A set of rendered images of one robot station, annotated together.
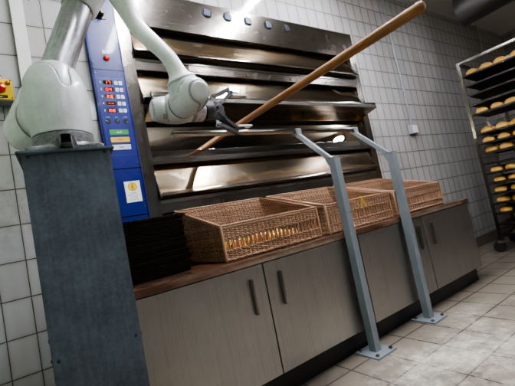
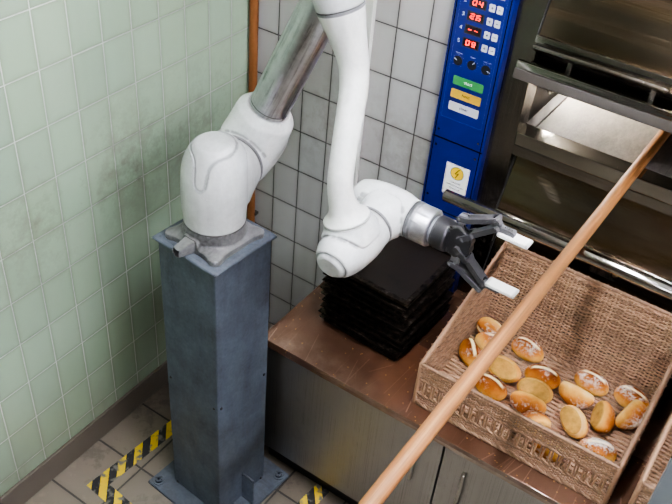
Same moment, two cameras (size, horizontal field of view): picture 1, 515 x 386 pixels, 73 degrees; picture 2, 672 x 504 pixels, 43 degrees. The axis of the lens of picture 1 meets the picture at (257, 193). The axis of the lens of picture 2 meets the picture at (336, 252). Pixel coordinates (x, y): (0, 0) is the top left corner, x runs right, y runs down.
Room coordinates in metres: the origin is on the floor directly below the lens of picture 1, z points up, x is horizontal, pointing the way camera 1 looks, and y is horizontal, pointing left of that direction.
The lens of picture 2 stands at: (0.54, -1.14, 2.32)
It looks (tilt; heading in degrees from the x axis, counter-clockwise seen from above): 39 degrees down; 66
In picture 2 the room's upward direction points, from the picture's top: 5 degrees clockwise
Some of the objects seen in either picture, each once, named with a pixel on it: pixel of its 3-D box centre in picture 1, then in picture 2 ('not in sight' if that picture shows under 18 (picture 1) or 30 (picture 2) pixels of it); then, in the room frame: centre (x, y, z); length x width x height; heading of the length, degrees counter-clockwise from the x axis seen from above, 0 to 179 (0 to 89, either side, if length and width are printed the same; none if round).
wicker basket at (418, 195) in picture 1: (386, 194); not in sight; (2.42, -0.89, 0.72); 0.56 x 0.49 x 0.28; 125
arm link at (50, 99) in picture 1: (56, 102); (216, 177); (0.95, 0.51, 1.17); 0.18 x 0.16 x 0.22; 49
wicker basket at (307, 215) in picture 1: (246, 223); (551, 362); (1.75, 0.09, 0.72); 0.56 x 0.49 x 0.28; 125
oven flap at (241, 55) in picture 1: (264, 57); not in sight; (2.29, -0.23, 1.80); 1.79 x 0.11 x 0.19; 125
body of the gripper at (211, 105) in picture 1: (213, 110); (453, 238); (1.38, 0.11, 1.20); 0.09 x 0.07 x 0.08; 124
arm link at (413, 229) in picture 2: (196, 110); (424, 224); (1.34, 0.17, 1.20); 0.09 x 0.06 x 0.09; 34
